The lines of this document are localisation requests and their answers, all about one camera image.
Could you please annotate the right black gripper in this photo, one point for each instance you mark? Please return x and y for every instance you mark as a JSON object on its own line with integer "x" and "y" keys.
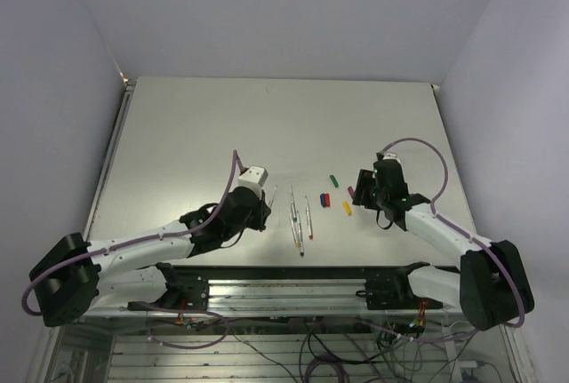
{"x": 361, "y": 194}

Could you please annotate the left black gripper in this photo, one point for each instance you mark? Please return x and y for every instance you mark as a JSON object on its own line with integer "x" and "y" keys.
{"x": 263, "y": 210}

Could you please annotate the yellow pen cap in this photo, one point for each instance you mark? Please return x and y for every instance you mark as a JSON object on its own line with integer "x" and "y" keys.
{"x": 347, "y": 208}

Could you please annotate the purple marker pen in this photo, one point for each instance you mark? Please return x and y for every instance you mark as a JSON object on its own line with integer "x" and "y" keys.
{"x": 273, "y": 197}

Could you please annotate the green pen cap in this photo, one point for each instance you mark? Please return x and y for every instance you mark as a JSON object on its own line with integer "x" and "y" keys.
{"x": 334, "y": 180}

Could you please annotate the yellow marker pen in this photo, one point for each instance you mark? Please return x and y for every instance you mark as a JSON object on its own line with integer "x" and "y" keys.
{"x": 292, "y": 223}

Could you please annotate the green marker pen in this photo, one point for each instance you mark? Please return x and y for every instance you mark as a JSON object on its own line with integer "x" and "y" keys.
{"x": 293, "y": 205}

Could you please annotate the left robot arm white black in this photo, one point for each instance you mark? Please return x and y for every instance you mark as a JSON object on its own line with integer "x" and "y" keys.
{"x": 76, "y": 275}

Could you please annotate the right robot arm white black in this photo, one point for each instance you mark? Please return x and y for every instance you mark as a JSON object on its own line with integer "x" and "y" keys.
{"x": 489, "y": 284}

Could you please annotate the black marker pen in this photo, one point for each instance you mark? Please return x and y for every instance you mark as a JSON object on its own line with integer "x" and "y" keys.
{"x": 299, "y": 234}

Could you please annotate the red marker pen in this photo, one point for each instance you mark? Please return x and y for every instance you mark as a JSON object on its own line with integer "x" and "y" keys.
{"x": 309, "y": 219}

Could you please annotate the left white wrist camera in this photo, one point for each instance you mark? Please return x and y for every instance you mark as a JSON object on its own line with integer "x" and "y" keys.
{"x": 253, "y": 178}

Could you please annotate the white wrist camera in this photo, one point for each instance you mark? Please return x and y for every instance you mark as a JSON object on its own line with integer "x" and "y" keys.
{"x": 253, "y": 178}
{"x": 385, "y": 156}

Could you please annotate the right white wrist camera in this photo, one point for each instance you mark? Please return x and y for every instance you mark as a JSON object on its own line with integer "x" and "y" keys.
{"x": 385, "y": 156}

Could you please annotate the aluminium frame rail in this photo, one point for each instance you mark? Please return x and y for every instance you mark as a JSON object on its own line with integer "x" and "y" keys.
{"x": 290, "y": 297}

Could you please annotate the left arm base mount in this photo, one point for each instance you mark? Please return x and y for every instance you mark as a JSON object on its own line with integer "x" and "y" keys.
{"x": 186, "y": 294}

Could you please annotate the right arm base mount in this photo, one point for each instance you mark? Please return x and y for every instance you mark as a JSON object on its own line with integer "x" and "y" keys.
{"x": 389, "y": 289}

